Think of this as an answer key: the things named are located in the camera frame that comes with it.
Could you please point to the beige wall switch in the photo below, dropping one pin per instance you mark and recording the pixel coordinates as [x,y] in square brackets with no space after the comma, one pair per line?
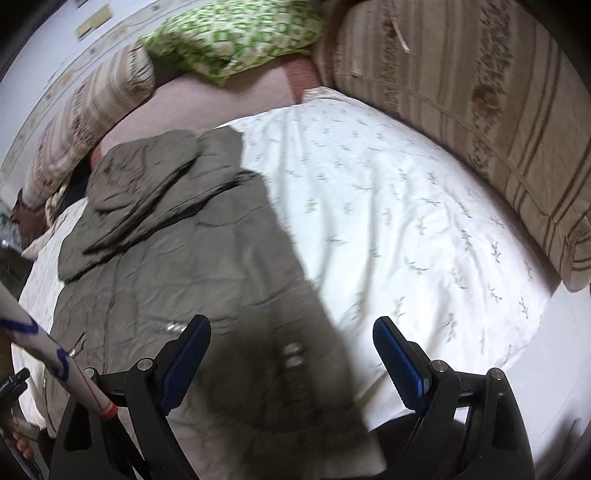
[93,22]

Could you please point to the person's left hand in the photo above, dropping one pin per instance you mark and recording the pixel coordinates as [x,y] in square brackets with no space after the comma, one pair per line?
[21,444]

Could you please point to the pink blanket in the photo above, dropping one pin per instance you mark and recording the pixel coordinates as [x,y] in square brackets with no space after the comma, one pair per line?
[207,106]

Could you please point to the white bed mattress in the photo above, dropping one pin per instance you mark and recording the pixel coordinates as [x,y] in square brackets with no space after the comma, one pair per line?
[558,369]

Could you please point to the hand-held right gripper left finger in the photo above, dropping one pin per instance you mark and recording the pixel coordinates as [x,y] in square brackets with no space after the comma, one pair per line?
[184,364]

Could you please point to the green patterned blanket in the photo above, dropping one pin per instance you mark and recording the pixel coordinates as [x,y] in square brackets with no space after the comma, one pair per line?
[231,37]

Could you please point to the white floral quilt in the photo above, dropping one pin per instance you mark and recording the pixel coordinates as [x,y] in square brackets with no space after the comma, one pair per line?
[392,207]

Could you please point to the dark clothing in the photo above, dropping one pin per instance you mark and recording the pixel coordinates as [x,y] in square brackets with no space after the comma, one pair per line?
[76,187]

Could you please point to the olive padded hooded jacket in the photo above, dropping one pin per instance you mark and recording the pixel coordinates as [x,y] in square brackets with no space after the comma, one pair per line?
[184,258]

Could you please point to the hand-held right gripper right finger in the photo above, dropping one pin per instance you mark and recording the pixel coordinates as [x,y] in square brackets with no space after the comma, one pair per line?
[400,364]

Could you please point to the cream knit cloth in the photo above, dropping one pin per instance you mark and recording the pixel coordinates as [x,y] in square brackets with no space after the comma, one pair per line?
[55,201]

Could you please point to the white blue-printed tube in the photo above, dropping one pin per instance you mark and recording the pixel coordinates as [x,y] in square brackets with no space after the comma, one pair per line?
[46,350]

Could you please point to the long striped floral cushion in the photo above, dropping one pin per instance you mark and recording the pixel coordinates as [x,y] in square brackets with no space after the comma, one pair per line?
[461,92]

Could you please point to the striped floral pillow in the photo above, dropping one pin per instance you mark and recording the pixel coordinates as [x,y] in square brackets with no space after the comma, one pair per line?
[87,120]

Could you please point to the brown clothing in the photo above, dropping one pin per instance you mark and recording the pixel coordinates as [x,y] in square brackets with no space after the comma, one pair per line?
[27,217]

